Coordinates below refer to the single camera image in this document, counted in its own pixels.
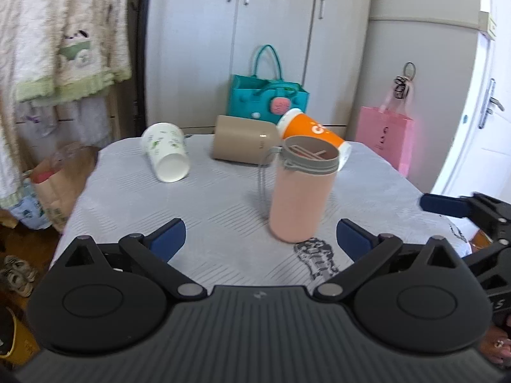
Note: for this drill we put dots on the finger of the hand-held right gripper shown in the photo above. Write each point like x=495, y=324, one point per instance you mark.
x=443, y=204
x=489, y=261

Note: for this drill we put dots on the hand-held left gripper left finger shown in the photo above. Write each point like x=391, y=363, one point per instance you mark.
x=171, y=238

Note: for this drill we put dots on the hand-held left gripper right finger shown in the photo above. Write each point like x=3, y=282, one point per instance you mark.
x=352, y=239

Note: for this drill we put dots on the pink cup with grey lid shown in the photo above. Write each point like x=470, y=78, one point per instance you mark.
x=297, y=199

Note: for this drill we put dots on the white cup with green print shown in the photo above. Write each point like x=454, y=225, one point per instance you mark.
x=165, y=147

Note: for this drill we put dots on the orange paper cup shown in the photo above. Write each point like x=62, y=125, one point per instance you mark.
x=309, y=129

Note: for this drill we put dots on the beige cup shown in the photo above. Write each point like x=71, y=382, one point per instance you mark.
x=239, y=139

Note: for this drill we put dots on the person's right hand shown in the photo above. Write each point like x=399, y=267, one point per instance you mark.
x=498, y=343

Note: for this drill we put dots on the grey patterned tablecloth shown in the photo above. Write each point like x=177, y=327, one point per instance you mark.
x=215, y=211

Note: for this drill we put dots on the white door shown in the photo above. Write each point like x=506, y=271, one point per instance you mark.
x=475, y=127

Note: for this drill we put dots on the pink gift bag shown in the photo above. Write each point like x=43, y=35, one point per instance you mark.
x=383, y=135

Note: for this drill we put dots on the clear plastic bag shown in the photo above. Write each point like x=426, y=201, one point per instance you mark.
x=60, y=183

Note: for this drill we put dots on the white hanging garment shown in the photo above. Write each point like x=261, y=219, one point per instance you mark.
x=80, y=119

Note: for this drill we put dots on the pair of sandals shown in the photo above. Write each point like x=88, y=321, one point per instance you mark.
x=16, y=275

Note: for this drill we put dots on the teal tote bag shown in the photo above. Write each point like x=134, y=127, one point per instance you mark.
x=247, y=95

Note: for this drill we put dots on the small box on door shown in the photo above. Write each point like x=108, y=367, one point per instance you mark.
x=488, y=24

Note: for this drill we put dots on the dark vertical pole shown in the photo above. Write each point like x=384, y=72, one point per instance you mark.
x=139, y=48

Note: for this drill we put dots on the grey wardrobe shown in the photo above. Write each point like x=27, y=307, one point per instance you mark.
x=271, y=20

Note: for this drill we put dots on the cream fleece blanket green trim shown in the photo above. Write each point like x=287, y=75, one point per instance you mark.
x=60, y=20

